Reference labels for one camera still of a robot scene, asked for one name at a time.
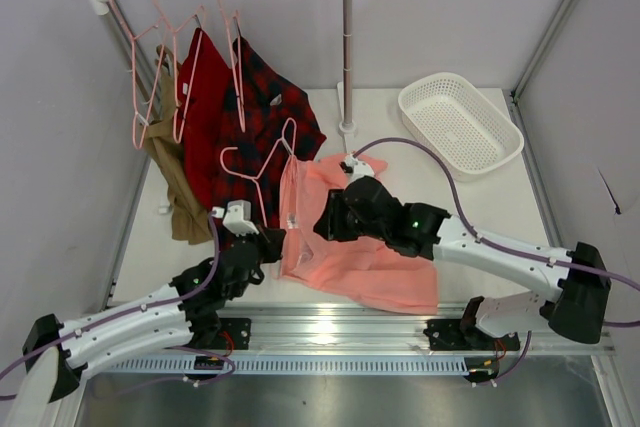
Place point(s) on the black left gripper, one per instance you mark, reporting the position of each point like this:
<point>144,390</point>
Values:
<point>272,242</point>

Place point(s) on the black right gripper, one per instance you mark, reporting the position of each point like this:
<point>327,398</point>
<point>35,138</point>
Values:
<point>331,217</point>

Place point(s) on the pink skirt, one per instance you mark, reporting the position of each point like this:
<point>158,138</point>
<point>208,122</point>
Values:
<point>365,270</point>

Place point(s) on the pink wire hanger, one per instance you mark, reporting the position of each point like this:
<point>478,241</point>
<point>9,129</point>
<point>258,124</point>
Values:
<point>286,140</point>
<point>234,37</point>
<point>142,98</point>
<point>175,57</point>

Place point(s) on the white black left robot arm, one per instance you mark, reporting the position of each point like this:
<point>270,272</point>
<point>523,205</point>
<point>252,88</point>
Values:
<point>180,313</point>

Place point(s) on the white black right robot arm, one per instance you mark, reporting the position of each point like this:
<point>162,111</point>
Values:
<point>566,289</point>

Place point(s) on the red black plaid skirt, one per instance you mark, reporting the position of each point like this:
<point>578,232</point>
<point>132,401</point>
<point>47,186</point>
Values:
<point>269,100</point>

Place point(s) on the plain red skirt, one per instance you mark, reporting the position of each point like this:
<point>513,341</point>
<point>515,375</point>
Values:
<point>202,82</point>

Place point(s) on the tan brown garment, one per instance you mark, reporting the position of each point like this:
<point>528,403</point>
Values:
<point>189,220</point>

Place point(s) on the white perforated plastic basket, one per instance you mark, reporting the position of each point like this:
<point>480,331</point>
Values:
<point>450,116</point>

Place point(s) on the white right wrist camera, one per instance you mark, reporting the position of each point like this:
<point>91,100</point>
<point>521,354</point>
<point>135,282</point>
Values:
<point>355,169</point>

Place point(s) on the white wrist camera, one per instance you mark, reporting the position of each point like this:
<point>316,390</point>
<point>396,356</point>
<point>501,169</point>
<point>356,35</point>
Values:
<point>355,169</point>
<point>236,218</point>

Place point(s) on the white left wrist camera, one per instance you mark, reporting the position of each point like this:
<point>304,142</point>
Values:
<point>236,218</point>

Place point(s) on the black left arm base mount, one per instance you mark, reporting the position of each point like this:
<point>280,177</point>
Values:
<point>220,332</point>

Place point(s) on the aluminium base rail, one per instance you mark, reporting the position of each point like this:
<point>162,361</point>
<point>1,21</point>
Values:
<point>334,329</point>

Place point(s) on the white slotted cable duct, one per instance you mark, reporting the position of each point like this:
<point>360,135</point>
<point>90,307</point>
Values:
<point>262,364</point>

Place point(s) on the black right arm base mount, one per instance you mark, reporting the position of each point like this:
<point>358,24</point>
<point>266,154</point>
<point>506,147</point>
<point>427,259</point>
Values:
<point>462,334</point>

